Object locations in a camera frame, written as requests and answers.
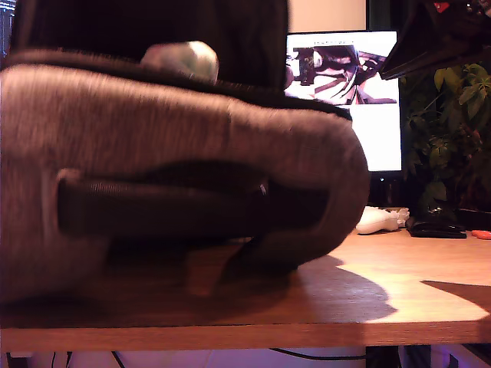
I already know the white patterned sock pair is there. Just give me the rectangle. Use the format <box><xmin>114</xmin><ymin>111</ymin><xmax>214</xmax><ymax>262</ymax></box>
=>
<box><xmin>140</xmin><ymin>40</ymin><xmax>220</xmax><ymax>84</ymax></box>

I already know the grey fabric backpack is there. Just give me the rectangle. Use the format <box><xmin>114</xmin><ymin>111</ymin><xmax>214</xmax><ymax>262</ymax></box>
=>
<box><xmin>0</xmin><ymin>0</ymin><xmax>371</xmax><ymax>307</ymax></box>

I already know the green leafy houseplant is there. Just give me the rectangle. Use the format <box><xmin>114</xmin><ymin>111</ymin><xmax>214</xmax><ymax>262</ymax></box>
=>
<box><xmin>398</xmin><ymin>63</ymin><xmax>491</xmax><ymax>227</ymax></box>

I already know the black monitor stand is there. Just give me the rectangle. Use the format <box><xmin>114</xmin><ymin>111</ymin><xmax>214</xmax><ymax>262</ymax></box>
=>
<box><xmin>366</xmin><ymin>179</ymin><xmax>403</xmax><ymax>208</ymax></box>

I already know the dark plant pot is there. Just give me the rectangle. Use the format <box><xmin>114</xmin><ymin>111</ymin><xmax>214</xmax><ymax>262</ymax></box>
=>
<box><xmin>454</xmin><ymin>208</ymin><xmax>491</xmax><ymax>231</ymax></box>

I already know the black wallet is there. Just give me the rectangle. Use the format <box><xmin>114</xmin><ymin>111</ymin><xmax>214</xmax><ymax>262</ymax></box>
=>
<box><xmin>405</xmin><ymin>215</ymin><xmax>468</xmax><ymax>239</ymax></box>

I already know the white game controller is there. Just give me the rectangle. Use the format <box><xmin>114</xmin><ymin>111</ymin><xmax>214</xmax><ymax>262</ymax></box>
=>
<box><xmin>355</xmin><ymin>205</ymin><xmax>410</xmax><ymax>235</ymax></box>

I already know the dark table leg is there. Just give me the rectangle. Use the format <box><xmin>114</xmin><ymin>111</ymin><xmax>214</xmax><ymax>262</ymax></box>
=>
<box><xmin>365</xmin><ymin>346</ymin><xmax>400</xmax><ymax>368</ymax></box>

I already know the black monitor showing code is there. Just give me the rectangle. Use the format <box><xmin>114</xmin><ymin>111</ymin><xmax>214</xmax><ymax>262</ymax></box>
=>
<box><xmin>0</xmin><ymin>0</ymin><xmax>18</xmax><ymax>58</ymax></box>

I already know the black monitor showing camera views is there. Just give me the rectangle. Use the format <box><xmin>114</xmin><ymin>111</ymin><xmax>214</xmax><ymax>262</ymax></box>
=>
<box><xmin>283</xmin><ymin>30</ymin><xmax>404</xmax><ymax>183</ymax></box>

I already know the long black cable under table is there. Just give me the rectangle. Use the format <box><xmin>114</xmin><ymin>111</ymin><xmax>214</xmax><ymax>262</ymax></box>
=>
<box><xmin>268</xmin><ymin>347</ymin><xmax>369</xmax><ymax>362</ymax></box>

